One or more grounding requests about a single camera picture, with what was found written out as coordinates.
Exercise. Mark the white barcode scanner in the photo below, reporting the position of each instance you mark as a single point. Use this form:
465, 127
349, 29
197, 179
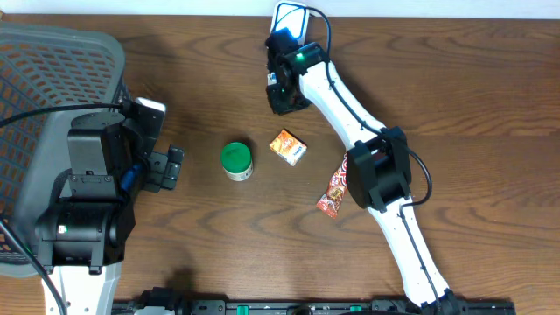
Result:
292, 16

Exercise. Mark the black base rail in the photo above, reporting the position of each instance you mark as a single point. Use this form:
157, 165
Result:
219, 307

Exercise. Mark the white blue medicine box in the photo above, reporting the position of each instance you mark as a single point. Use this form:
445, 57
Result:
271, 79

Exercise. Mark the grey plastic mesh basket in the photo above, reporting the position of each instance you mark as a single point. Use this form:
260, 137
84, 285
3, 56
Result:
43, 67

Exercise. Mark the orange small carton box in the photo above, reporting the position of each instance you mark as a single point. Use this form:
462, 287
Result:
288, 147

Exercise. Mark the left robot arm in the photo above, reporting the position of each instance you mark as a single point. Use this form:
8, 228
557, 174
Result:
81, 237

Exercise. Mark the red Top candy bar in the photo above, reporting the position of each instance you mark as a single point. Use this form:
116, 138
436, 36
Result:
330, 202

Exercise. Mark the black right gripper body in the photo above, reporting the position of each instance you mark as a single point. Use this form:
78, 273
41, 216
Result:
281, 96

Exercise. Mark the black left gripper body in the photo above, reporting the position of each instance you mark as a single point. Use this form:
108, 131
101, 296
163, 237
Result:
160, 171

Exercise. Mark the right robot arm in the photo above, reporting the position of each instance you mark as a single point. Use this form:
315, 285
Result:
378, 172

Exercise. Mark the green lid white jar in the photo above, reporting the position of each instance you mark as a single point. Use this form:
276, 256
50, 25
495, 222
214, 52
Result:
236, 160

